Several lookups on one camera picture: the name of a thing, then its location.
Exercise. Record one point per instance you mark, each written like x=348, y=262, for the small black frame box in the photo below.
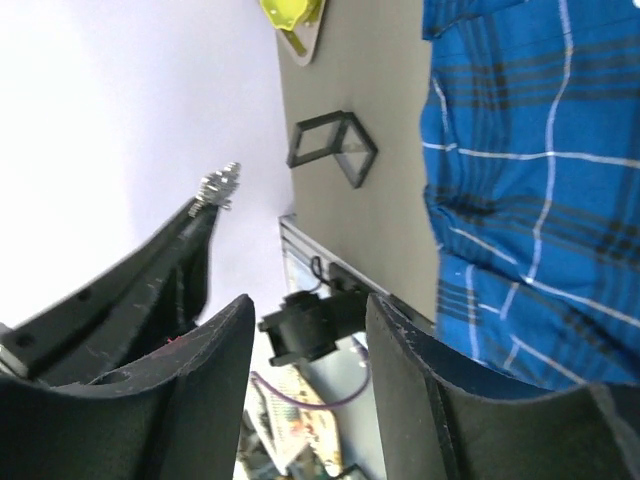
x=338, y=135

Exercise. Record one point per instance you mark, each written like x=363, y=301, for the silver metal tray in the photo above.
x=302, y=41

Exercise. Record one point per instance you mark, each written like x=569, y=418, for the silver maple leaf brooch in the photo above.
x=216, y=189

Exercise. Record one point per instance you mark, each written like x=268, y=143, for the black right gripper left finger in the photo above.
x=172, y=414

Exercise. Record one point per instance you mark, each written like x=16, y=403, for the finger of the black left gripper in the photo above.
x=155, y=293

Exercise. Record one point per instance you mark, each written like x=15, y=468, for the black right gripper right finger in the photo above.
x=444, y=416

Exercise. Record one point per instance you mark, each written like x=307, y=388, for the blue plaid shirt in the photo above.
x=530, y=137

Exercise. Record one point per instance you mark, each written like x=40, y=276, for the yellow-green dotted plate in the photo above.
x=288, y=14

